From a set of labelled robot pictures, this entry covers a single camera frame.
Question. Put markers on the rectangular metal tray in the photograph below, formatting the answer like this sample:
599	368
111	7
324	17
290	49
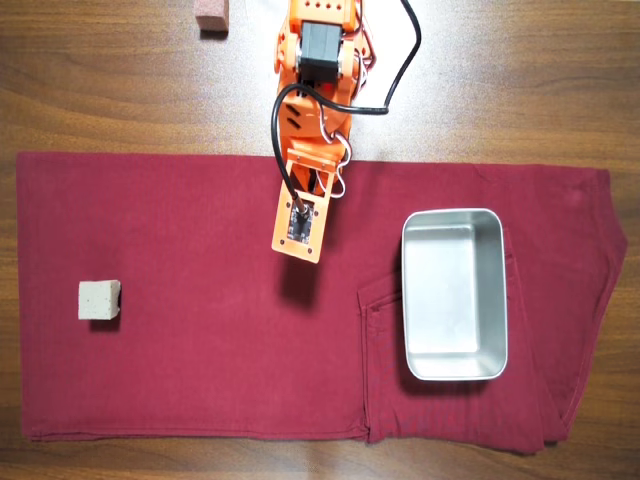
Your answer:
452	295

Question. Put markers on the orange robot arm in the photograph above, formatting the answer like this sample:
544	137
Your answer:
320	45

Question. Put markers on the black camera circuit board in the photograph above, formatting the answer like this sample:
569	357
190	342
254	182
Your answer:
300	227

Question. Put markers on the white foam cube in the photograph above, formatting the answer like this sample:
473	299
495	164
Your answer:
99	299

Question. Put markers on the dark red cloth trousers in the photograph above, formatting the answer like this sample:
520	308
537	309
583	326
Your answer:
200	300

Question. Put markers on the reddish brown block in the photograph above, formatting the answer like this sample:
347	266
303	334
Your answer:
212	15

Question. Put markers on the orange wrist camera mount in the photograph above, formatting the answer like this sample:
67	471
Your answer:
300	250

